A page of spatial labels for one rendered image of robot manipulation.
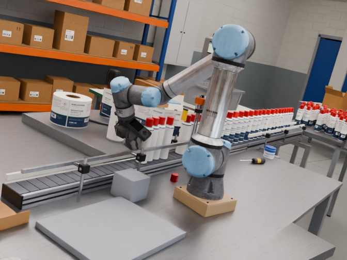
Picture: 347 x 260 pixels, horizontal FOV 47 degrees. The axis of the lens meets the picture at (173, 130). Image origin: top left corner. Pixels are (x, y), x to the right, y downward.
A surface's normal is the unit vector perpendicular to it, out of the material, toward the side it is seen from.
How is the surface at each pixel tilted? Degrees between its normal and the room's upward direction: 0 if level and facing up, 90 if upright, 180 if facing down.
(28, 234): 0
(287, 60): 90
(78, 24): 90
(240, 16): 90
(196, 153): 95
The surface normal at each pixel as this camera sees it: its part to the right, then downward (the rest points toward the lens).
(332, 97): -0.76, -0.01
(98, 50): 0.66, 0.32
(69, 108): 0.17, 0.27
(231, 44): -0.37, -0.04
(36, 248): 0.21, -0.95
